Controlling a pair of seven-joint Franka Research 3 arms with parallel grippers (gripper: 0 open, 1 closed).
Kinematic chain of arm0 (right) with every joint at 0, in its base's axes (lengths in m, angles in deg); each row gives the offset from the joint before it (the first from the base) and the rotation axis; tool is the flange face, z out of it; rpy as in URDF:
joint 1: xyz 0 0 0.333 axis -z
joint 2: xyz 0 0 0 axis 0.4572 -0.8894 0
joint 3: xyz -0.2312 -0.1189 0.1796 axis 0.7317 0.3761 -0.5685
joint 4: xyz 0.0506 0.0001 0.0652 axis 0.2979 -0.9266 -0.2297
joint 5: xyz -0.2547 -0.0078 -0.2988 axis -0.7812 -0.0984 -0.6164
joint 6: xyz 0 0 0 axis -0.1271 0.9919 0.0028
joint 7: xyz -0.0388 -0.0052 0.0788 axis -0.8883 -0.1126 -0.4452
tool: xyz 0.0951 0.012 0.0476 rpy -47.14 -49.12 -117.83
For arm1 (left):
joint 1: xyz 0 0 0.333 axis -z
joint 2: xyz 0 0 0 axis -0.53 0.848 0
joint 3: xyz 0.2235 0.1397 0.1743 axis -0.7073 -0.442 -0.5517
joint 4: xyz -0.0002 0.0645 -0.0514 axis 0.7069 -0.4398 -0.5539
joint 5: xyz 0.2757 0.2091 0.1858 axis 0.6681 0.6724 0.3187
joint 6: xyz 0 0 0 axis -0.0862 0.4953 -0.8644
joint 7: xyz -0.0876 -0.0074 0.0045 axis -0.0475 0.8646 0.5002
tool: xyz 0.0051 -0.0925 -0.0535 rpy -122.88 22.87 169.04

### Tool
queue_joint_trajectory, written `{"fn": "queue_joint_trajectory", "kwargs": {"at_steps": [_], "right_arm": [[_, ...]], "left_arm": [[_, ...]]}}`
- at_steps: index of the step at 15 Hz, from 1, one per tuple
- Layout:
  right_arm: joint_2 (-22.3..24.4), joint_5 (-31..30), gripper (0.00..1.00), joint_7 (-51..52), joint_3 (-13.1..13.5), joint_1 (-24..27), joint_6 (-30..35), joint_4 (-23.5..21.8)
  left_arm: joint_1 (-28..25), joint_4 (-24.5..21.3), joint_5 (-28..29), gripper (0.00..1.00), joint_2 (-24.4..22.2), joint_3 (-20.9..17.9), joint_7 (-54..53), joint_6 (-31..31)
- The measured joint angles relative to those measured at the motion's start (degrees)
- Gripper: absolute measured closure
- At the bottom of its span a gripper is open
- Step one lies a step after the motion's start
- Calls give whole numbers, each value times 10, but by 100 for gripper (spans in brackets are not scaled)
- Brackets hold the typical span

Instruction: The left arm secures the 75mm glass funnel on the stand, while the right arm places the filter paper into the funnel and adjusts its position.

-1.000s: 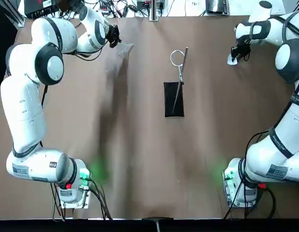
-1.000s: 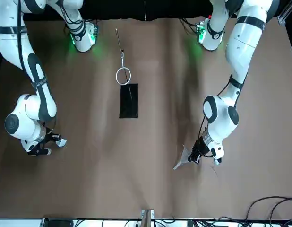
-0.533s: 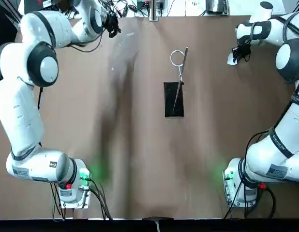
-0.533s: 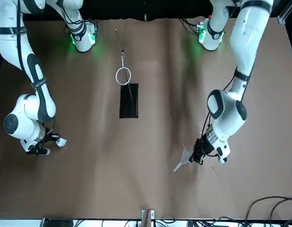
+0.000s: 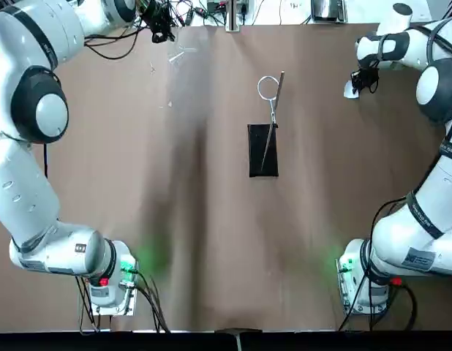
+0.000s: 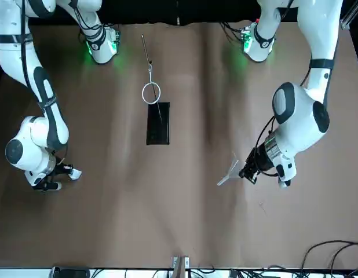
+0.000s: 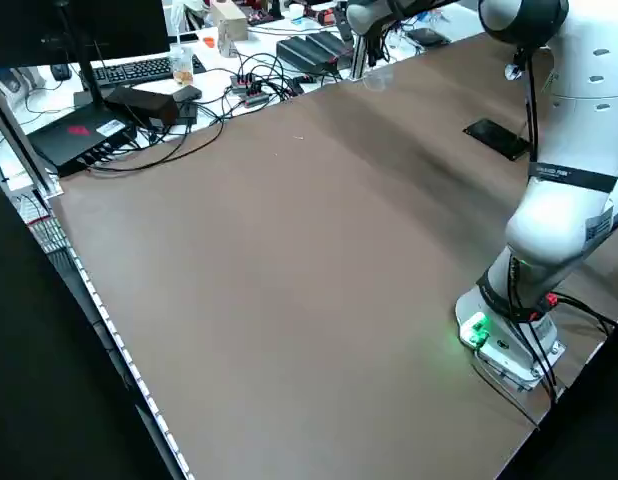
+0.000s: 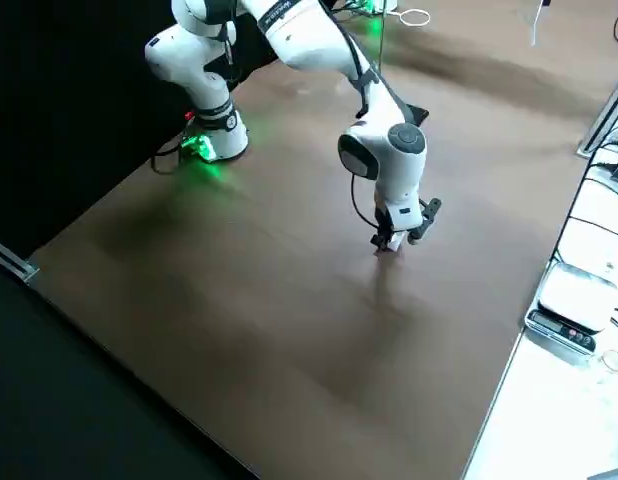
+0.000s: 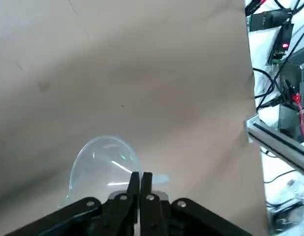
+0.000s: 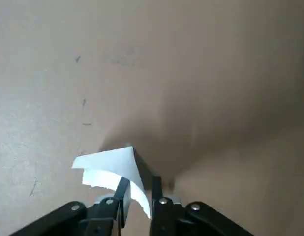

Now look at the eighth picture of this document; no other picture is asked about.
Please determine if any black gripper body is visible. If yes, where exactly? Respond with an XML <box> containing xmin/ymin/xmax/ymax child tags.
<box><xmin>373</xmin><ymin>197</ymin><xmax>393</xmax><ymax>232</ymax></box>

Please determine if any digital kitchen scale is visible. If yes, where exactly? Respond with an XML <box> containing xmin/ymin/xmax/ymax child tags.
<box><xmin>524</xmin><ymin>260</ymin><xmax>618</xmax><ymax>362</ymax></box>

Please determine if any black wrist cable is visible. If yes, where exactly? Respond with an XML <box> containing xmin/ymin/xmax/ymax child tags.
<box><xmin>348</xmin><ymin>171</ymin><xmax>382</xmax><ymax>234</ymax></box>

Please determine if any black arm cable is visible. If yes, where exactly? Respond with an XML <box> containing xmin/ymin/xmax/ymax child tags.
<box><xmin>318</xmin><ymin>0</ymin><xmax>390</xmax><ymax>120</ymax></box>

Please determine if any aluminium profile post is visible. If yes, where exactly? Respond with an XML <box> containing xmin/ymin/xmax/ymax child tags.
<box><xmin>574</xmin><ymin>73</ymin><xmax>618</xmax><ymax>160</ymax></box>

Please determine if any aluminium profile rail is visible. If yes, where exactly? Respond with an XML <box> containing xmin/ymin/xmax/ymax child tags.
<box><xmin>0</xmin><ymin>233</ymin><xmax>41</xmax><ymax>285</ymax></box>

